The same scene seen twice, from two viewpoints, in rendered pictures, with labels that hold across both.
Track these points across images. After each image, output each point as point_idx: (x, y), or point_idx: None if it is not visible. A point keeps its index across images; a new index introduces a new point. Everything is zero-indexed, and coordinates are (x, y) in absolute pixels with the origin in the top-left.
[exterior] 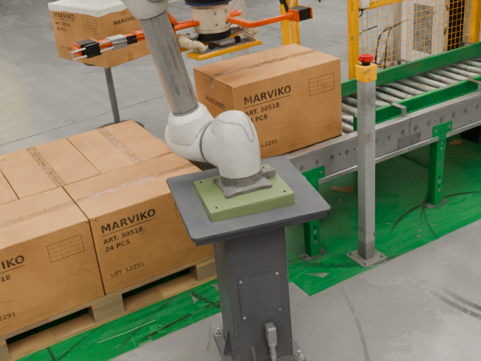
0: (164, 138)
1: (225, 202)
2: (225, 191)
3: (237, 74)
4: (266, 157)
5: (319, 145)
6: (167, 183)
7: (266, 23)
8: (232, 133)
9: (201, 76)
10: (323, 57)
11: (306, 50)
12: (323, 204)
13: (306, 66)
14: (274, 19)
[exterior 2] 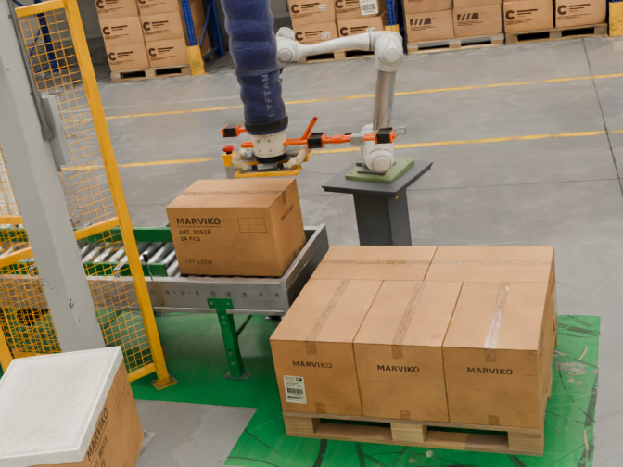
0: (391, 159)
1: (400, 161)
2: (393, 162)
3: (267, 187)
4: (331, 186)
5: None
6: (398, 191)
7: None
8: None
9: (276, 203)
10: (199, 183)
11: (184, 195)
12: (361, 158)
13: (226, 180)
14: None
